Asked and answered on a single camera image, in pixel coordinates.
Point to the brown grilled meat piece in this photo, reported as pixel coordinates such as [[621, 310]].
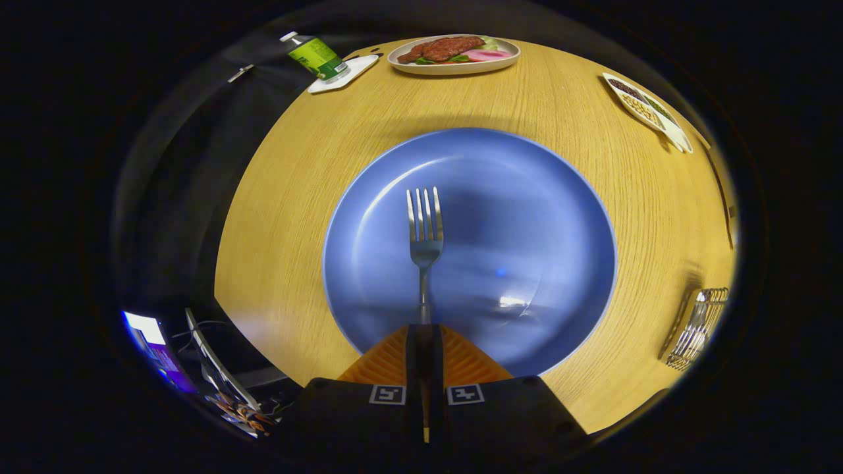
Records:
[[444, 48]]

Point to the pink round food slice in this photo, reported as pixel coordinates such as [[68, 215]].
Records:
[[487, 55]]

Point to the beige oval food plate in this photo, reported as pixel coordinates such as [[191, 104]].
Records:
[[454, 69]]

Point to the pile of green beans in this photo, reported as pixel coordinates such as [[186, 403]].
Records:
[[662, 110]]

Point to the white square coaster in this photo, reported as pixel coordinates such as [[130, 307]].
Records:
[[359, 68]]

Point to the thin white panel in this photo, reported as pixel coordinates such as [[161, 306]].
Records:
[[220, 368]]

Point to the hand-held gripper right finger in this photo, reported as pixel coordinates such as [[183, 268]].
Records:
[[490, 421]]

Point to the white toaster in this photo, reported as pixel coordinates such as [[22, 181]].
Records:
[[728, 191]]

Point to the pile of dark red beans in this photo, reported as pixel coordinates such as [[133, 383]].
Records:
[[624, 87]]

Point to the colourful printed sheet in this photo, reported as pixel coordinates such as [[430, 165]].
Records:
[[240, 415]]

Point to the pile of yellow soybeans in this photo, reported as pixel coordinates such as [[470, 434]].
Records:
[[642, 112]]

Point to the blue round plate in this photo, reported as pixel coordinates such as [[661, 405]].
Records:
[[527, 197]]

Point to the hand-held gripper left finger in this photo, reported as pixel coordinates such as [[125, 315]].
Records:
[[369, 421]]

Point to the lit computer screen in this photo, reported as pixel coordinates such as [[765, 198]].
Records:
[[148, 329]]

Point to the green label plastic bottle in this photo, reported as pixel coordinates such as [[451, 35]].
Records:
[[319, 56]]

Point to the white divided dish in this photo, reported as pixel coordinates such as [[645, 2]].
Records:
[[678, 138]]

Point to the silver metal clip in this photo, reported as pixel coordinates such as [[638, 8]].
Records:
[[240, 72]]

